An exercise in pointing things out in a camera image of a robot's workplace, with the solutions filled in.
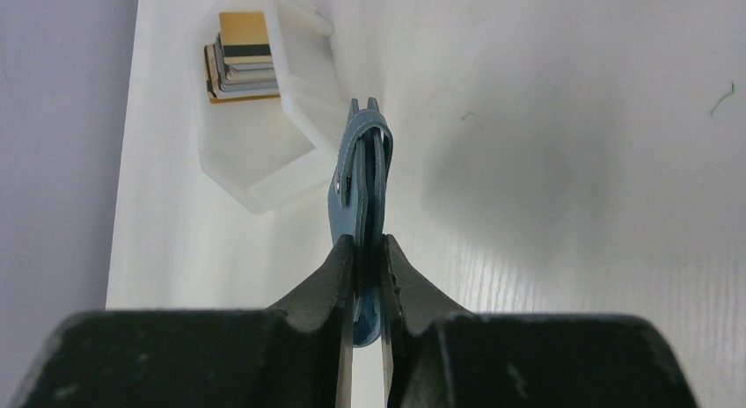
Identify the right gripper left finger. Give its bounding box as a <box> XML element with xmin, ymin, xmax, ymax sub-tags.
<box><xmin>11</xmin><ymin>236</ymin><xmax>355</xmax><ymax>407</ymax></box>

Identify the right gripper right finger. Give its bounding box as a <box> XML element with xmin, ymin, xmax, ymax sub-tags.
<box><xmin>381</xmin><ymin>235</ymin><xmax>698</xmax><ymax>407</ymax></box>

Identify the blue leather card holder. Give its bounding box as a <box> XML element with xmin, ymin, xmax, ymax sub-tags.
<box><xmin>327</xmin><ymin>97</ymin><xmax>393</xmax><ymax>347</ymax></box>

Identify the clear plastic tray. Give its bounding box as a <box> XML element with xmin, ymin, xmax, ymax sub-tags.
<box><xmin>186</xmin><ymin>0</ymin><xmax>347</xmax><ymax>215</ymax></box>

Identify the stack of cards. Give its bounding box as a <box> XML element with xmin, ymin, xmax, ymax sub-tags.
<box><xmin>203</xmin><ymin>11</ymin><xmax>280</xmax><ymax>104</ymax></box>

